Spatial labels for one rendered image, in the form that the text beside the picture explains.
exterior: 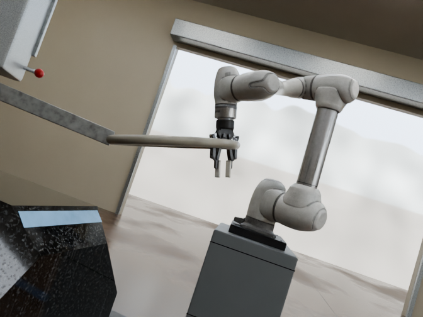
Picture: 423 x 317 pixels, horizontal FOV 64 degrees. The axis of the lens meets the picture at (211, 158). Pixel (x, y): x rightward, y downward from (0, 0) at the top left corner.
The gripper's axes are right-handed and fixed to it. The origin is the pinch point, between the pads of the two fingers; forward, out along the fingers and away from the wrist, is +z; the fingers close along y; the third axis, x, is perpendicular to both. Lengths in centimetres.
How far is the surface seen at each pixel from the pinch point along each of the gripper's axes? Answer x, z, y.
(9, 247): 37, 14, 75
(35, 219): 31, 10, 70
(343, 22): -232, -219, -369
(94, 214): 13, 13, 53
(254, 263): -3.4, 42.6, -21.8
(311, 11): -257, -234, -323
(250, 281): -4, 50, -20
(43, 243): 34, 15, 69
